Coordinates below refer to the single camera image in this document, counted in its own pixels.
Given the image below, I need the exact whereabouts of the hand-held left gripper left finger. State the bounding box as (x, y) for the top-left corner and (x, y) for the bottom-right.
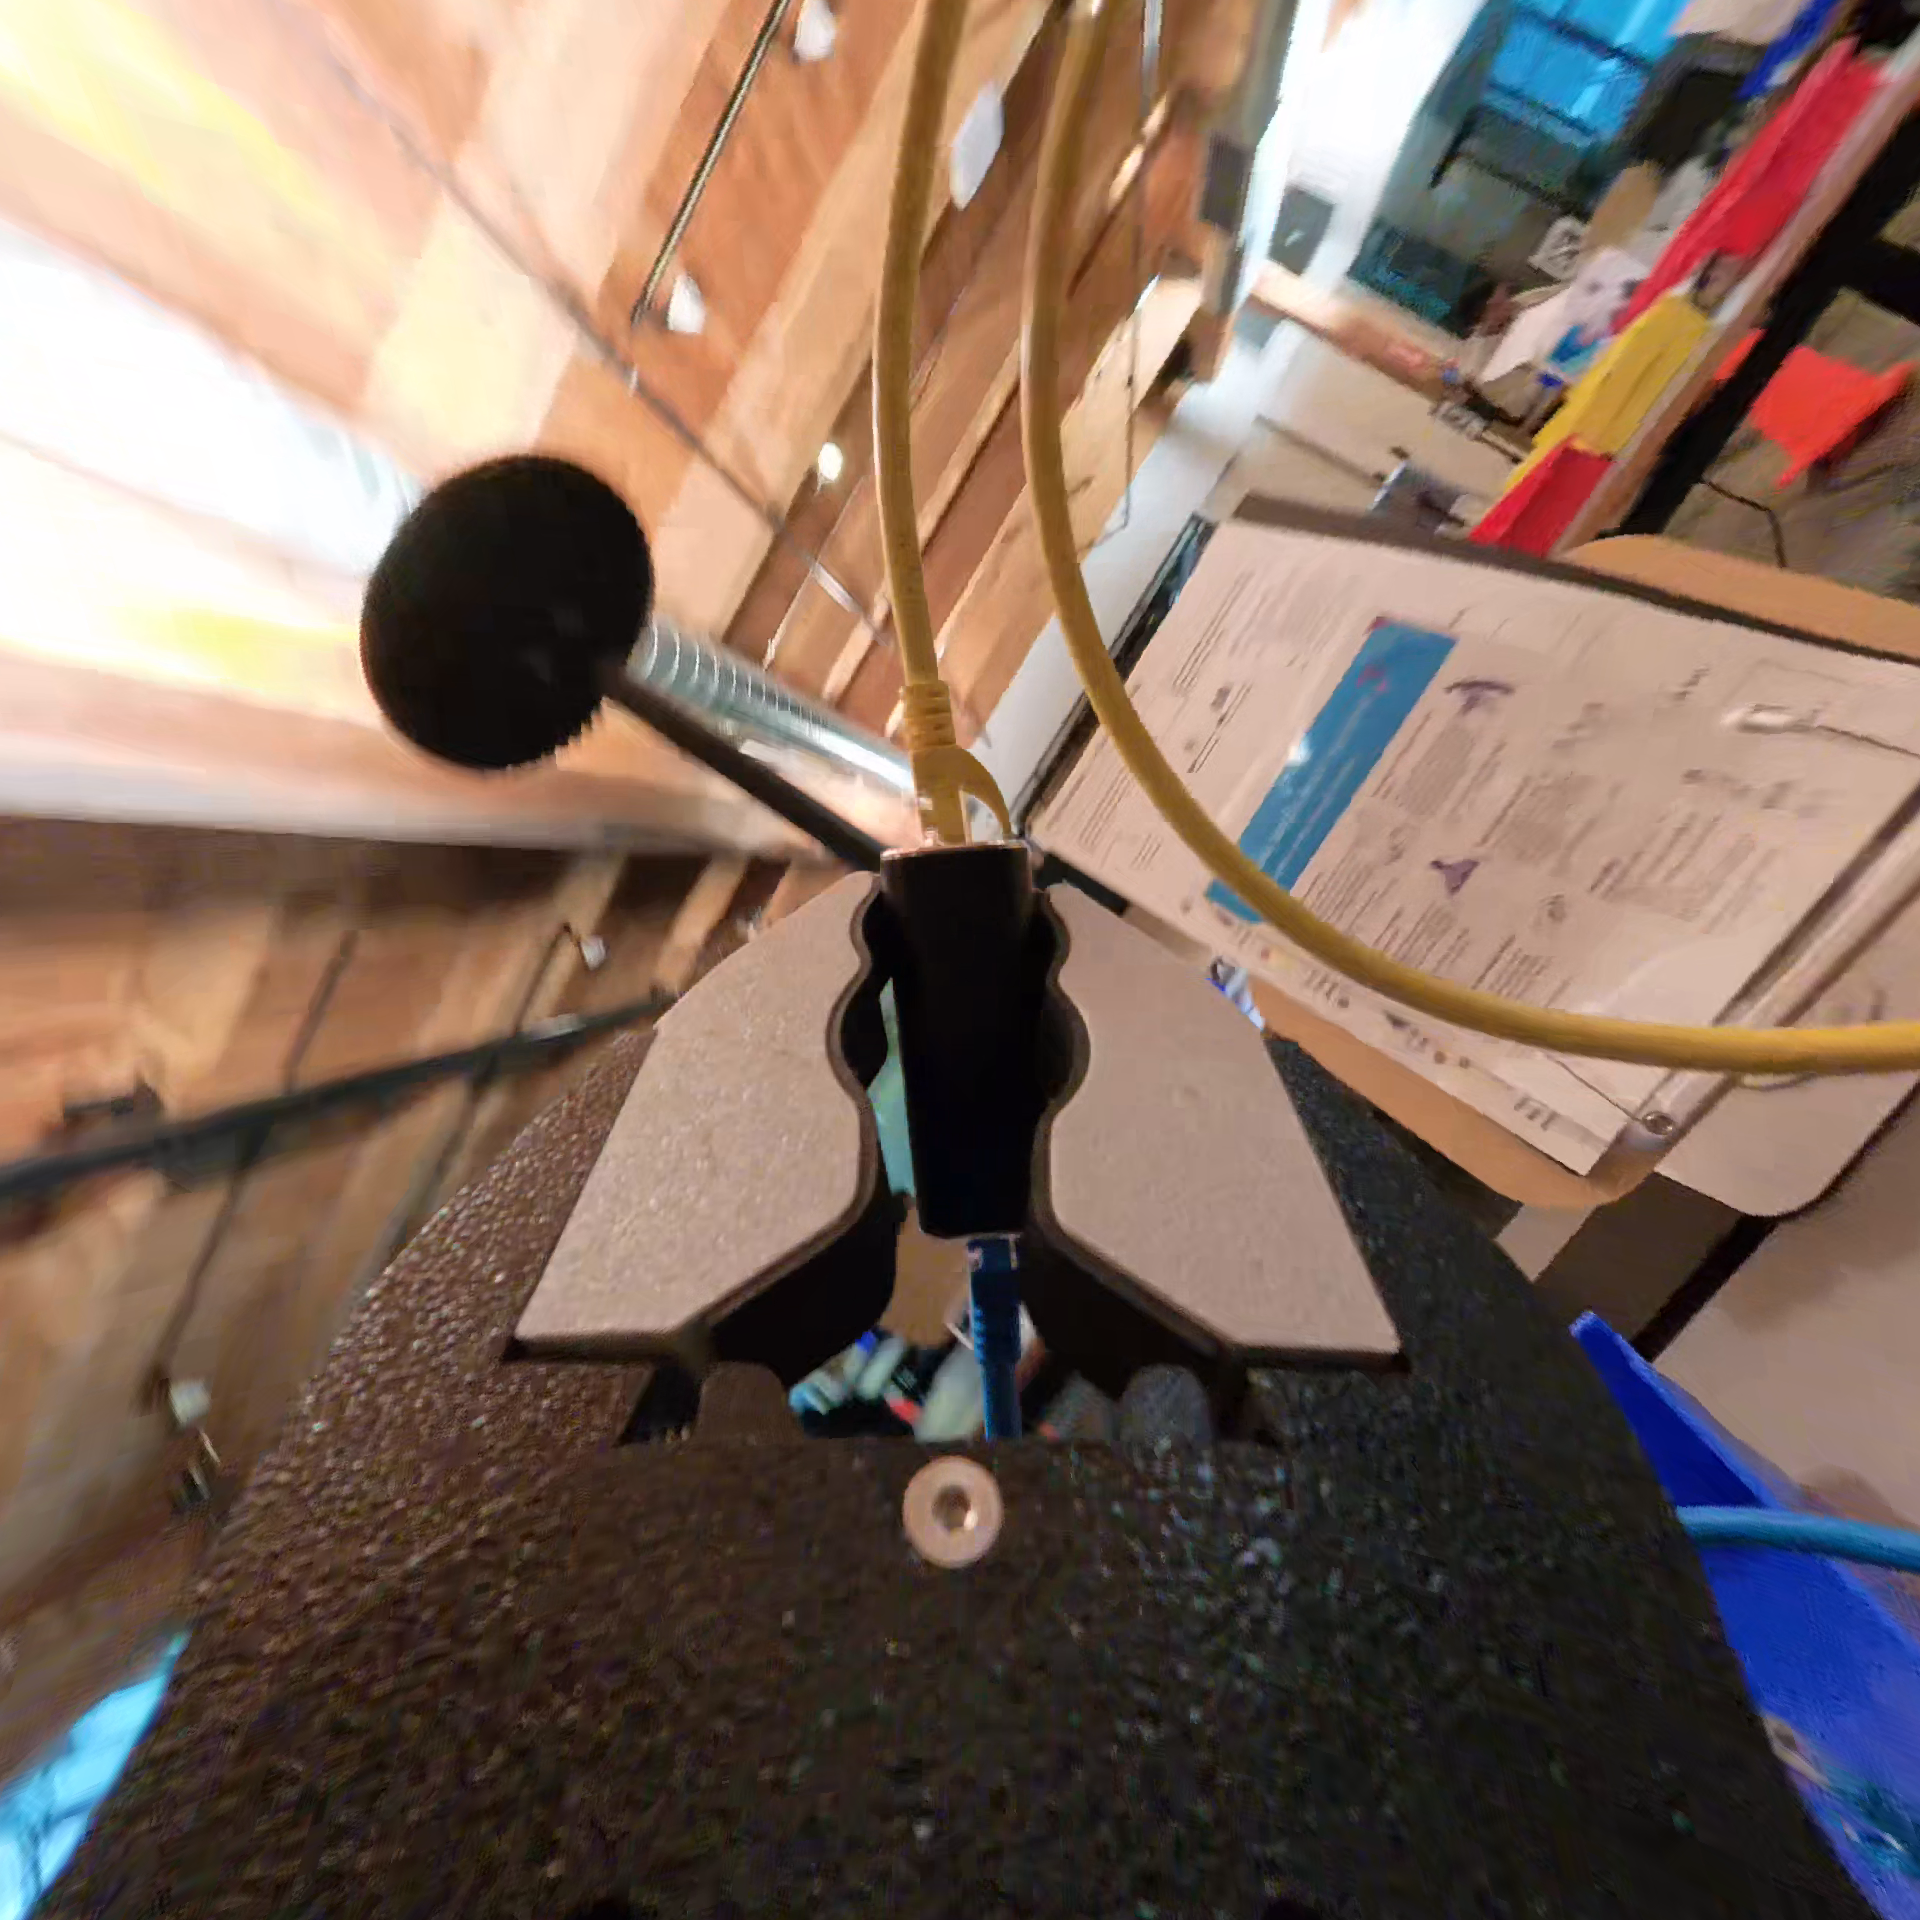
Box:
(510, 869), (911, 1389)

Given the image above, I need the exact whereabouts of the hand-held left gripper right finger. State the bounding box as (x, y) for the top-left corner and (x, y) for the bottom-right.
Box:
(1026, 884), (1409, 1403)

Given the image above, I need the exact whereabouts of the black network splitter box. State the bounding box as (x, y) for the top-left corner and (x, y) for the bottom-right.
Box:
(876, 840), (1044, 1240)

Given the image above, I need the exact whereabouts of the blue ethernet cable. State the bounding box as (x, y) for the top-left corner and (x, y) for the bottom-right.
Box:
(960, 1229), (1920, 1578)

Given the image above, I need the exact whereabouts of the yellow ethernet cable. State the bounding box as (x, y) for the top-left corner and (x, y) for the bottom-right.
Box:
(871, 0), (1920, 1082)

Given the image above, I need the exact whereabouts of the printed instruction sheet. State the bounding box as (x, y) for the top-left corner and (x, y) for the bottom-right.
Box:
(1035, 516), (1920, 1180)

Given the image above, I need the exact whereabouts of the black round knob with rod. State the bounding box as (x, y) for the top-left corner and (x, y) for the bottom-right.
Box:
(360, 454), (918, 871)

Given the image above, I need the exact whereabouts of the large blue plastic bin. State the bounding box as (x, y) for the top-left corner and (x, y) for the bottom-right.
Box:
(1566, 1312), (1920, 1920)

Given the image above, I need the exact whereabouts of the row of coloured bins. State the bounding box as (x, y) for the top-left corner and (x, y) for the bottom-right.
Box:
(1471, 29), (1920, 558)

